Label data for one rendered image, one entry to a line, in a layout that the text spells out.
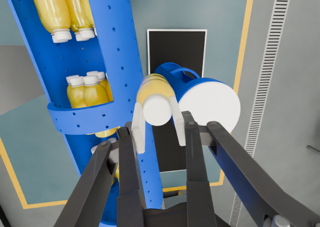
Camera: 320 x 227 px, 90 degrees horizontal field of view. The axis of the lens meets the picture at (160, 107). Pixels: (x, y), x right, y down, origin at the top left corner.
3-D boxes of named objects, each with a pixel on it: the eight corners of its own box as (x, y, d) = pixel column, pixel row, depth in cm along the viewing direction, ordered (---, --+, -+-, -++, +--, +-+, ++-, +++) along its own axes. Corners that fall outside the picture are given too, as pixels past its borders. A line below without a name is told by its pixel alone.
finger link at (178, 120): (176, 121, 15) (184, 120, 15) (169, 95, 21) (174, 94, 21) (180, 147, 16) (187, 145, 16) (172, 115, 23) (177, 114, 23)
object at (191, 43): (150, 165, 197) (151, 174, 183) (145, 30, 145) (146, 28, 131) (191, 161, 203) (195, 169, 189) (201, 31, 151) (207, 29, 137)
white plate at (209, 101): (238, 139, 71) (236, 138, 72) (243, 77, 61) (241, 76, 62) (177, 150, 68) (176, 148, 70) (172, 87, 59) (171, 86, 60)
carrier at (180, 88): (184, 90, 154) (182, 60, 143) (237, 138, 72) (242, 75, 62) (155, 94, 151) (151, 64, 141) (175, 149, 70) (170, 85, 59)
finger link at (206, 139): (188, 137, 14) (223, 131, 14) (179, 111, 18) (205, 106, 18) (189, 151, 14) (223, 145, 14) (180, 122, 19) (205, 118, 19)
